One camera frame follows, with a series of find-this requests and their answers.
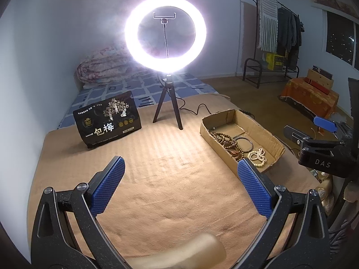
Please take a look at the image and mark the beige fluffy cloth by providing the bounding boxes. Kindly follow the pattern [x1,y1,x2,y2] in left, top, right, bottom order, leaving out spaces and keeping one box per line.
[319,173,335,217]

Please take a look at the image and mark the patterned window valance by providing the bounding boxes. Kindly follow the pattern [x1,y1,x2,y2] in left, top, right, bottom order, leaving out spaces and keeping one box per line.
[309,0,359,16]

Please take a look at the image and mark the yellow box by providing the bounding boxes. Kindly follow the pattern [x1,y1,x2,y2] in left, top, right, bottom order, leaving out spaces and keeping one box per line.
[265,52,284,71]

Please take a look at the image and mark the floral quilt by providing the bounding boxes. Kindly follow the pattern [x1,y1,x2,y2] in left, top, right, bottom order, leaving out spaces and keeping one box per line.
[74,42,141,91]

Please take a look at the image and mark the black clothes rack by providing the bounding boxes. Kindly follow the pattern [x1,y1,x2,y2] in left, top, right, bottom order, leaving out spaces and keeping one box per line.
[242,0,305,89]

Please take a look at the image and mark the striped towel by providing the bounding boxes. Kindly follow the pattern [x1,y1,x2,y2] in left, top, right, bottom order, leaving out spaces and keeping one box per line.
[257,0,279,52]

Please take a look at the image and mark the white door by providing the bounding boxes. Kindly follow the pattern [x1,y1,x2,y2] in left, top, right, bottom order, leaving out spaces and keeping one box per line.
[239,0,260,77]

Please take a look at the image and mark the black power cable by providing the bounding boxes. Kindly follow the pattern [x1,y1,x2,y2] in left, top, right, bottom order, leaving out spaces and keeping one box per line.
[179,103,234,116]

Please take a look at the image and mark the ring light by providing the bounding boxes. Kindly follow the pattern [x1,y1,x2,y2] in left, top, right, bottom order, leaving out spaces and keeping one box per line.
[125,0,208,75]

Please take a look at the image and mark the wooden box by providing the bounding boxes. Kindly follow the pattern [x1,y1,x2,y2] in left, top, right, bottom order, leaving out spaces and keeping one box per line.
[305,66,335,91]

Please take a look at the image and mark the cardboard box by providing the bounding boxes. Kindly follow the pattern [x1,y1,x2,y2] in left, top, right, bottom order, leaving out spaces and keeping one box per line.
[200,108,286,175]

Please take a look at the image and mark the orange cloth covered stool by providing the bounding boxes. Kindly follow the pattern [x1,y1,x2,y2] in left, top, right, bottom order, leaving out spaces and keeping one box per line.
[279,77,340,120]

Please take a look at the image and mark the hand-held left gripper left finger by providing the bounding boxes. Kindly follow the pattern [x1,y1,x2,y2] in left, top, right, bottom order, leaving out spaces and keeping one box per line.
[31,155,136,269]

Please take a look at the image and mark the tan padded object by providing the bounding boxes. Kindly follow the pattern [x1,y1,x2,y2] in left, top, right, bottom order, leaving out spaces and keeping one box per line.
[130,232,227,269]

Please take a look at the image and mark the white pearl necklace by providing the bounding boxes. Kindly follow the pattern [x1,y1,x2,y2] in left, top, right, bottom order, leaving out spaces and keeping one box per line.
[247,148,267,168]

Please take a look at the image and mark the black snack bag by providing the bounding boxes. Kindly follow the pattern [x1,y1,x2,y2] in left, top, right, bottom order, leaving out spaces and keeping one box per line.
[72,91,142,149]

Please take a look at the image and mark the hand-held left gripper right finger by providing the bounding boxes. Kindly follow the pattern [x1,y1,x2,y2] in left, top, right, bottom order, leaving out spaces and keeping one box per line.
[232,158,331,269]

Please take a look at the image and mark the brown wooden bead necklace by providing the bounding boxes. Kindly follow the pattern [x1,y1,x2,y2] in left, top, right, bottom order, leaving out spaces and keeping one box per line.
[210,130,245,158]

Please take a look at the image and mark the blue patterned bed sheet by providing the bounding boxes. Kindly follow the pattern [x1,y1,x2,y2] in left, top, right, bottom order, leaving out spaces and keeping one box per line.
[57,71,220,130]

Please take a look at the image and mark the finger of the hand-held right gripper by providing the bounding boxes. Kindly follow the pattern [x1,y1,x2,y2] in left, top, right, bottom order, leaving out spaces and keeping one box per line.
[313,116,351,141]
[283,126,312,148]

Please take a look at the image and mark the thin metal bangle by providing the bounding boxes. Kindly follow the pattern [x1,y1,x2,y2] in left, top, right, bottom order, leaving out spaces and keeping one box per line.
[234,136,254,152]

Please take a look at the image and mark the window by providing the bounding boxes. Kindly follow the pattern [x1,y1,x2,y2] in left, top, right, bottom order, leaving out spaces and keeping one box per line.
[325,10,359,71]

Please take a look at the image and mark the dark hanging clothes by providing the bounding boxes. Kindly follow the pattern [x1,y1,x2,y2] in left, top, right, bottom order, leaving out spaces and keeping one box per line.
[276,6,305,71]

